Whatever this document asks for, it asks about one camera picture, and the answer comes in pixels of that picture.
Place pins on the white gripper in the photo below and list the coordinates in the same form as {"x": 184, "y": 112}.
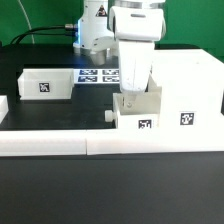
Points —
{"x": 135, "y": 62}

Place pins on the white front drawer box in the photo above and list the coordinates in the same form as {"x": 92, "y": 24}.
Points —
{"x": 143, "y": 115}

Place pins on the white drawer box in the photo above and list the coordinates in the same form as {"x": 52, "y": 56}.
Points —
{"x": 46, "y": 84}
{"x": 143, "y": 115}

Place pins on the white drawer cabinet frame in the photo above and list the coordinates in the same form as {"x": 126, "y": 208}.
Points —
{"x": 192, "y": 87}

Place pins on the white rear drawer box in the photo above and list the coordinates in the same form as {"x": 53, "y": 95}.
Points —
{"x": 46, "y": 84}

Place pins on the fiducial marker sheet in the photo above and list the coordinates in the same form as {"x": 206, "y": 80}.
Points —
{"x": 96, "y": 76}

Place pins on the white front fence bar right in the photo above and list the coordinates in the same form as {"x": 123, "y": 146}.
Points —
{"x": 153, "y": 141}

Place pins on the white fence bar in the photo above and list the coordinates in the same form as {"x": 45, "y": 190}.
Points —
{"x": 42, "y": 143}
{"x": 3, "y": 107}
{"x": 153, "y": 141}

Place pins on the white front fence bar left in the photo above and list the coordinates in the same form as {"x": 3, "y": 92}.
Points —
{"x": 42, "y": 143}

